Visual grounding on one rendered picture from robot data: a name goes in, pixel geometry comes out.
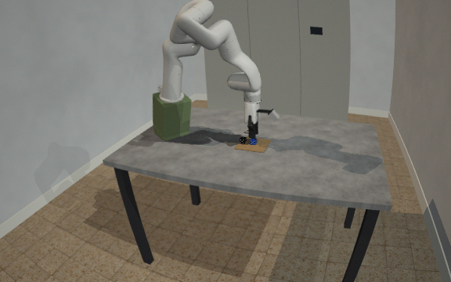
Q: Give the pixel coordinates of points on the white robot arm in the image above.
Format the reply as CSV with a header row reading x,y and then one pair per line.
x,y
188,28

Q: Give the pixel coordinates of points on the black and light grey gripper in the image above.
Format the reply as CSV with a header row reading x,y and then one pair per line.
x,y
250,113

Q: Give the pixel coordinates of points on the tan mat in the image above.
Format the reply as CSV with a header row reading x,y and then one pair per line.
x,y
260,146

